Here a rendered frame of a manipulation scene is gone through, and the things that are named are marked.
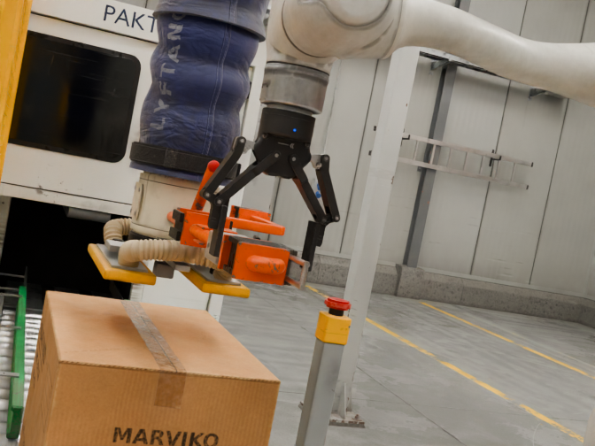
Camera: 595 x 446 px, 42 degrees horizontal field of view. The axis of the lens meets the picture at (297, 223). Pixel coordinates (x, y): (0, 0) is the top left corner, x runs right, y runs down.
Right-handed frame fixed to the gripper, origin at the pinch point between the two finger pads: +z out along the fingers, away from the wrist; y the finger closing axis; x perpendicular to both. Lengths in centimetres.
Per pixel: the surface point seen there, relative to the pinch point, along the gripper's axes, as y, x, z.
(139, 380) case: 8.2, -29.1, 28.1
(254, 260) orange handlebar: 2.5, 5.2, 0.4
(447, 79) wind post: -513, -891, -203
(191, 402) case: -1.7, -29.3, 31.1
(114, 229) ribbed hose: 12, -72, 7
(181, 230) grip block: 5.2, -31.6, 1.2
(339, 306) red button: -48, -76, 18
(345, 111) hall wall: -373, -908, -126
